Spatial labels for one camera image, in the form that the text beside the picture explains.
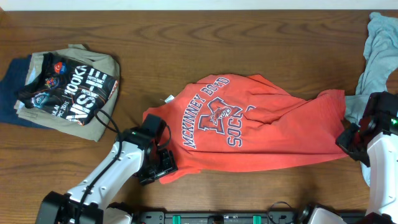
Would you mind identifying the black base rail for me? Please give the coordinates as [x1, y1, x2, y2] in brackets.
[133, 201, 368, 224]

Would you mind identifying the black printed folded shirt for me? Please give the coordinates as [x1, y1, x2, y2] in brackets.
[17, 53, 118, 126]

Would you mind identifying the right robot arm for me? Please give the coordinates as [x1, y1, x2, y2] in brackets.
[336, 91, 397, 224]

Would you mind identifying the grey t-shirt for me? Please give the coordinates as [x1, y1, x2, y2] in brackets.
[343, 11, 398, 187]

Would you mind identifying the navy folded garment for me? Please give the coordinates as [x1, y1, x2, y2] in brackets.
[1, 55, 48, 129]

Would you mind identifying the red printed t-shirt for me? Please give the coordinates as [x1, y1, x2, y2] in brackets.
[147, 74, 346, 184]

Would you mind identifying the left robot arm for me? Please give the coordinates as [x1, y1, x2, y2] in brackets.
[36, 128, 178, 224]

